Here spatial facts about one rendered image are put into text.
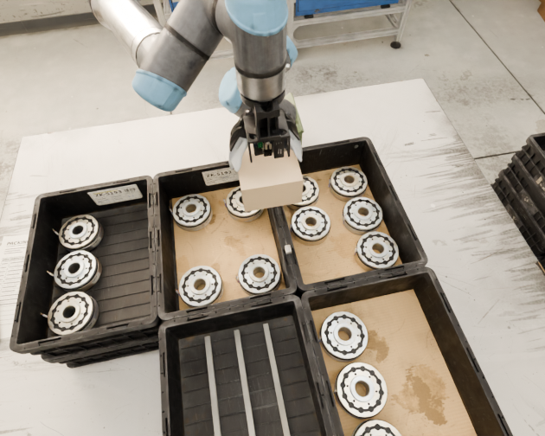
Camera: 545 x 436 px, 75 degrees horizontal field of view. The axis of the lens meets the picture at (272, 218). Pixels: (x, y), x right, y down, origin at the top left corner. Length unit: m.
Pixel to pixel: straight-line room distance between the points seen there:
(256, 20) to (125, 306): 0.71
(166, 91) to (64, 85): 2.60
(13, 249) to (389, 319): 1.11
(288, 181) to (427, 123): 0.89
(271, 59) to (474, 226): 0.91
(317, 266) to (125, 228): 0.53
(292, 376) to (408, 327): 0.29
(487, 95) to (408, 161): 1.65
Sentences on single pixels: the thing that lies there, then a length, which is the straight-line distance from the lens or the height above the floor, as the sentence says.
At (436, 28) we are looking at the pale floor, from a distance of 3.46.
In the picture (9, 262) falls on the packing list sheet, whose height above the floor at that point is 0.70.
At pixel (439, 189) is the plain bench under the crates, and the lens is 1.29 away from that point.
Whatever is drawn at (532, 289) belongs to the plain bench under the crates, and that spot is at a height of 0.70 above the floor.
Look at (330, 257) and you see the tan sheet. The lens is 0.92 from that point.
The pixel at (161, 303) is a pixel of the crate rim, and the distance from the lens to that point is 0.81.
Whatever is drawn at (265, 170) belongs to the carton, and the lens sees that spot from 0.70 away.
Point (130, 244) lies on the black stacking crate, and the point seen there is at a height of 0.83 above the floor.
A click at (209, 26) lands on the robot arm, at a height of 1.38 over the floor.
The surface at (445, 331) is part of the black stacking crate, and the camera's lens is 0.86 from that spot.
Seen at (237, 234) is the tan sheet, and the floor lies 0.83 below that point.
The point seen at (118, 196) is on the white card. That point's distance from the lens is 1.05.
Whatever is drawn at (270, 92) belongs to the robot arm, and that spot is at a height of 1.32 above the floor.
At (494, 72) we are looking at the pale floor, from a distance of 3.15.
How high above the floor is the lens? 1.66
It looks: 59 degrees down
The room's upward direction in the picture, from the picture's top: 3 degrees counter-clockwise
